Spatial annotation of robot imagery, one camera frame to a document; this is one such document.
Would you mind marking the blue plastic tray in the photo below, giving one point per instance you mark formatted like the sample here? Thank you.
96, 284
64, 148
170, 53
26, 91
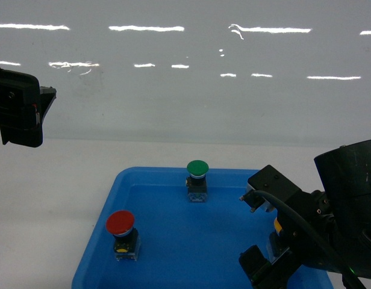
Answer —
183, 244

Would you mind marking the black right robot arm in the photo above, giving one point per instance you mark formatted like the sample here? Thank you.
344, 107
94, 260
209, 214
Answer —
345, 174

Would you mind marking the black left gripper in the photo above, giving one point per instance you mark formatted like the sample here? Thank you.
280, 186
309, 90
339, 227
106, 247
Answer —
23, 107

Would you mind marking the white glossy whiteboard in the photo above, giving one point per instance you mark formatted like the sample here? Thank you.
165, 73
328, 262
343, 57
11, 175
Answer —
240, 72

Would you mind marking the yellow mushroom push button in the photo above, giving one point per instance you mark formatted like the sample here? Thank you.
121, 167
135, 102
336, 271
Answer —
276, 246

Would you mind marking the red mushroom push button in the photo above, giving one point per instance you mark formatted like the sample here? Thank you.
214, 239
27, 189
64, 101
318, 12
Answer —
127, 239

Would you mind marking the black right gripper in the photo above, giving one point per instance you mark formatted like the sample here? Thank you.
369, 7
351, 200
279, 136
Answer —
314, 208

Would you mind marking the green mushroom push button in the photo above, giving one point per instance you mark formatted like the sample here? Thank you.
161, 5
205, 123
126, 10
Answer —
196, 182

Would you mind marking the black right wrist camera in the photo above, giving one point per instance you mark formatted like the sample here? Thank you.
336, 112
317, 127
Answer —
271, 181

